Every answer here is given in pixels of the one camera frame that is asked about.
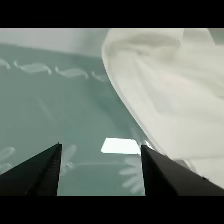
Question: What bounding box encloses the white shirt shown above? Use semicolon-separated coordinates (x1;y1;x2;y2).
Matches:
101;28;224;190

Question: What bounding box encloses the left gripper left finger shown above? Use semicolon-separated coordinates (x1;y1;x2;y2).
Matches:
0;142;63;197

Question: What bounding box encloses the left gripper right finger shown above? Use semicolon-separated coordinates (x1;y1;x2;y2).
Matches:
140;143;224;197

